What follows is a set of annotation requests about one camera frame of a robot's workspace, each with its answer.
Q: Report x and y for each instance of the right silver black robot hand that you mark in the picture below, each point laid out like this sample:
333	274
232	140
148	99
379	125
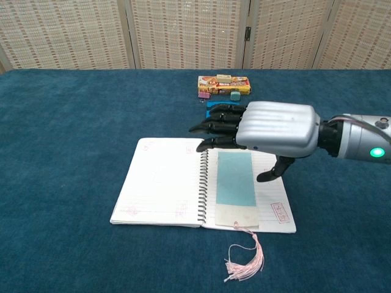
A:
275	128

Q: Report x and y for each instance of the blue bookmark with pink tassel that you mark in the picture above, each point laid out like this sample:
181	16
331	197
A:
235	180

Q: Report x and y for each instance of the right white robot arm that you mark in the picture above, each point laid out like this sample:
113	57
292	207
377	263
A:
357	137

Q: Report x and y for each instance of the green binder clip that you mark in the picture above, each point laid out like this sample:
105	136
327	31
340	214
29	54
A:
235	96

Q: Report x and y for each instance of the yellow orange snack box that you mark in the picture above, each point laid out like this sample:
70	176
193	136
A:
241	86

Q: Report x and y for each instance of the blue snack packet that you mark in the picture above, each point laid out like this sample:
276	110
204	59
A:
210	104

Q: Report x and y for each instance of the beige eraser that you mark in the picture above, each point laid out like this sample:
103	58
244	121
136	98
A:
224	78

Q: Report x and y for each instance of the pink binder clip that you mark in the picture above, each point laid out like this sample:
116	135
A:
204	95

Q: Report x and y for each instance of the black screen hinge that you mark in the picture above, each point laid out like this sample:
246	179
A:
248	33

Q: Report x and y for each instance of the open spiral notebook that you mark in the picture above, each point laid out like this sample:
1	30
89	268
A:
159	183

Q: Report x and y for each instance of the woven folding screen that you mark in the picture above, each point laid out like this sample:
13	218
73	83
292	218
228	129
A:
183	33

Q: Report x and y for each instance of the dark blue tablecloth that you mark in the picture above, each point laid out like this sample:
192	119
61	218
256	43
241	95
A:
61	152

